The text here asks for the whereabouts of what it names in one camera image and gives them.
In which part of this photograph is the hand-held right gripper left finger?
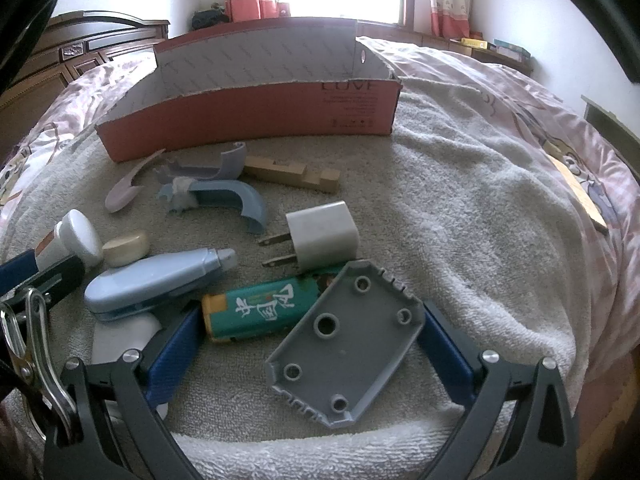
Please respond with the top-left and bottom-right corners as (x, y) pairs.
(44, 300), (203, 480)

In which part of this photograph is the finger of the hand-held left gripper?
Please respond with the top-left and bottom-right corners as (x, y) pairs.
(0, 247), (87, 311)

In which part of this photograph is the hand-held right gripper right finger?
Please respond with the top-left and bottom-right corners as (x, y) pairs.
(417, 297), (581, 480)

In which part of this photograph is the white earbud case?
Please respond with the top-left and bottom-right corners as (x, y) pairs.
(91, 312), (171, 421)

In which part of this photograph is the white jar with orange label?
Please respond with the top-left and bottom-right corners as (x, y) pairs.
(35, 209), (104, 273)

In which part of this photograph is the green lighter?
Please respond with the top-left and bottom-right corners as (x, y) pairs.
(201, 272), (343, 345)

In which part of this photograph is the grey plastic cover plate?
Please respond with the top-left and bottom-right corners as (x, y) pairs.
(264, 259), (426, 429)

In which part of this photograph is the pink plastic spoon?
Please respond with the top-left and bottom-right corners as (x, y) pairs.
(104, 148), (167, 213)

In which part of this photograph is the white plastic wrapper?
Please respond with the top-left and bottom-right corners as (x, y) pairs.
(258, 201), (361, 278)

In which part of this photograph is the purple-grey curved plastic piece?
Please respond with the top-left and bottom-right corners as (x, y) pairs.
(155, 141), (247, 183)

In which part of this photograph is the notched wooden block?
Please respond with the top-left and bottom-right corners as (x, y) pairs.
(242, 155), (342, 196)

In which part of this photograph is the white cardboard box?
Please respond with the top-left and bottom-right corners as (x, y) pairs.
(95, 16), (403, 163)

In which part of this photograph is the metal spring clip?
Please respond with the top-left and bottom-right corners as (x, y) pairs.
(0, 287), (76, 443)

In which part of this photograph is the cream towel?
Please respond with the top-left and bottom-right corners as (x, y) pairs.
(0, 77), (623, 480)

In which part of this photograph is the dark wooden headboard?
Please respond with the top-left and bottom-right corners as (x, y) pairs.
(0, 10), (171, 161)

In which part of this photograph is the pink checked quilt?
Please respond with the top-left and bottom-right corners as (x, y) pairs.
(0, 35), (640, 411)

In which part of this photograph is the wooden window cabinet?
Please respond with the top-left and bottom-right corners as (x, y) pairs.
(357, 19), (535, 78)

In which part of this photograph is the dark bag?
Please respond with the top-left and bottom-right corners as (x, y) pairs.
(191, 7), (231, 31)

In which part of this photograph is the olive wooden frame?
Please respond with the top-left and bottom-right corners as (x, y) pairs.
(580, 94), (640, 161)

